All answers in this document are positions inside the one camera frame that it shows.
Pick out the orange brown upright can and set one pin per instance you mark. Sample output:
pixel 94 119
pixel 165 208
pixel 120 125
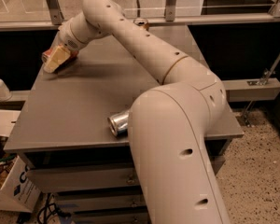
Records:
pixel 141 24

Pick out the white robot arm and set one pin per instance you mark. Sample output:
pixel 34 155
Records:
pixel 166 124

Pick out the white cardboard box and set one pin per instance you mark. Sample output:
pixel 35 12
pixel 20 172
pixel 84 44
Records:
pixel 18 193

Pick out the silver blue energy drink can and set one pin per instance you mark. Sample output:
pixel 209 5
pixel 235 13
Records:
pixel 118 123

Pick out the red coke can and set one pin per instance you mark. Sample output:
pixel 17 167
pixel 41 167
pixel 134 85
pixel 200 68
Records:
pixel 72 55

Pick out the grey metal railing frame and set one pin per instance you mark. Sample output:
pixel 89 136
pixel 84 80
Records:
pixel 46 14

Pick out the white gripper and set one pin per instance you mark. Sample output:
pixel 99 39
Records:
pixel 66 38

